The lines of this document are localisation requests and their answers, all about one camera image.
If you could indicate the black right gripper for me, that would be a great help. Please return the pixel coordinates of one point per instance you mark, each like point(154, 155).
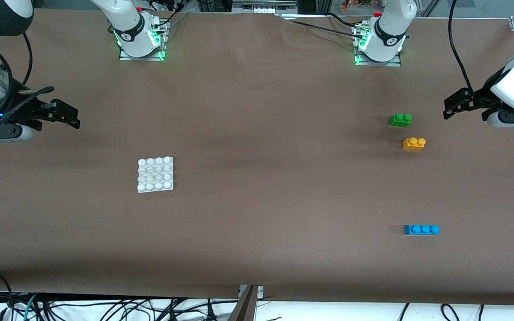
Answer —
point(19, 110)

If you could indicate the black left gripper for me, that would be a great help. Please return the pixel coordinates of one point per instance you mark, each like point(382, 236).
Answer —
point(480, 99)

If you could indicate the white studded base plate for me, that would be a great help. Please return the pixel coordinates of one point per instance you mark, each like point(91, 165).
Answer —
point(155, 174)

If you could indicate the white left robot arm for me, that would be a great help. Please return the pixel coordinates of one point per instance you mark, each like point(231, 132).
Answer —
point(391, 18)

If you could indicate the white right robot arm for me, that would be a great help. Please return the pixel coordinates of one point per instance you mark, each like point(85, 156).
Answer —
point(121, 11)

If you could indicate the green two-stud block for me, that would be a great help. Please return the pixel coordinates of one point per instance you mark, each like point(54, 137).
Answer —
point(400, 120)

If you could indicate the yellow two-stud block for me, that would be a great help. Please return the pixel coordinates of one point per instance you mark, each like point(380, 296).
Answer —
point(413, 144)

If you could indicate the blue three-stud block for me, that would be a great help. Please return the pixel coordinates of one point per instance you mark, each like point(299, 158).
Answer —
point(421, 230)

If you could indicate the orange background clutter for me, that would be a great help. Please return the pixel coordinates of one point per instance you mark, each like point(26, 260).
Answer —
point(355, 4)

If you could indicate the brown table cover sheet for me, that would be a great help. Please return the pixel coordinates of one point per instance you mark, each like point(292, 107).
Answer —
point(257, 98)

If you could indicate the grey metal beam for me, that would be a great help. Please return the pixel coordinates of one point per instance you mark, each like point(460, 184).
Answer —
point(244, 310)

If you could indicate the silver metal rail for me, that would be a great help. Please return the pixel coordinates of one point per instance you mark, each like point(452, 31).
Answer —
point(263, 6)

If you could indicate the silver metal bracket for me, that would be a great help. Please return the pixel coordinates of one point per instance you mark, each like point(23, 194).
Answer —
point(260, 292)

